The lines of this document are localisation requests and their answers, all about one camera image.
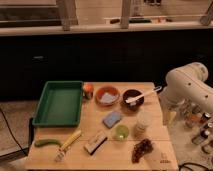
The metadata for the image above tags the wooden chalkboard eraser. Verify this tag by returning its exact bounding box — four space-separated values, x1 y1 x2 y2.
84 131 108 155

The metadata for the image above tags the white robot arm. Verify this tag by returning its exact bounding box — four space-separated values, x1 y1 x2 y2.
159 62 213 125

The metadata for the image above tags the green plastic tray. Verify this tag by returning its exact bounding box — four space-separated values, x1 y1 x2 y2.
33 81 83 127

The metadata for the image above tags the orange bowl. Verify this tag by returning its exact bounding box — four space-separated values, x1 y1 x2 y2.
95 86 120 106

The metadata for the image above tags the blue cloth in bowl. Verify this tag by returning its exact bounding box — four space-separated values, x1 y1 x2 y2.
100 93 117 103

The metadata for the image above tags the orange topped small jar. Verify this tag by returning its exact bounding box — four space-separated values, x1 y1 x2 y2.
83 83 94 99

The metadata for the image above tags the dark brown bowl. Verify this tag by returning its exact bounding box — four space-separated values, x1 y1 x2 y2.
122 89 144 111

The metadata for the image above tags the blue sponge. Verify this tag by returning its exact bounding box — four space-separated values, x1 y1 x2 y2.
103 111 122 128

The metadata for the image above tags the green cup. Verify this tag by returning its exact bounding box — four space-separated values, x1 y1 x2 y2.
115 125 129 141

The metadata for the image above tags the brown dried food pile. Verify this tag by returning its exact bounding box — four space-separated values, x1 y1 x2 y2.
132 139 153 163

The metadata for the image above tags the green pepper toy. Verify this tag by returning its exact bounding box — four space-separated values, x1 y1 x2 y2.
34 139 62 147

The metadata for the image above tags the black cable left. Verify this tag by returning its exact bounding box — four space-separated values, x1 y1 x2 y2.
0 108 29 157

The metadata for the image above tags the black cable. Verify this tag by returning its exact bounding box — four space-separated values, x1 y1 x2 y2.
0 108 29 157
178 161 211 171

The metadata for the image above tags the black cable right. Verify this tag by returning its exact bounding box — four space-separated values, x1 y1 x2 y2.
178 161 211 171

